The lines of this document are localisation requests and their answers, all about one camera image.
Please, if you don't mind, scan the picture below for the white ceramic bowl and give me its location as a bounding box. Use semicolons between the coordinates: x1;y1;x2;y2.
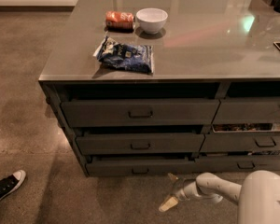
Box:
136;7;168;34

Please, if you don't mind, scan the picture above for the black white sneaker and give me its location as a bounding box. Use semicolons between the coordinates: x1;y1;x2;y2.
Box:
0;170;26;201

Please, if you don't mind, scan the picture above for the orange soda can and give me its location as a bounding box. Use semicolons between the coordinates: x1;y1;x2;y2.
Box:
105;11;134;30

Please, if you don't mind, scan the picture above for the grey drawer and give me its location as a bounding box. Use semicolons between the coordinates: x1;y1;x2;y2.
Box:
213;97;280;124
195;155;280;172
201;123;280;153
61;99;219;128
76;133;204;155
86;154;195;176

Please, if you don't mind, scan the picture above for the grey drawer cabinet counter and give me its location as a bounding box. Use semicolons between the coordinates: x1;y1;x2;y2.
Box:
39;0;280;175

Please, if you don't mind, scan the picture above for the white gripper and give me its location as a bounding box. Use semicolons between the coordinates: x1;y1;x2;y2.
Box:
159;173;208;212

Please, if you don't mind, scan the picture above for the blue chip bag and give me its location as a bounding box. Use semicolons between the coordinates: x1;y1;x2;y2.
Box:
93;36;154;74

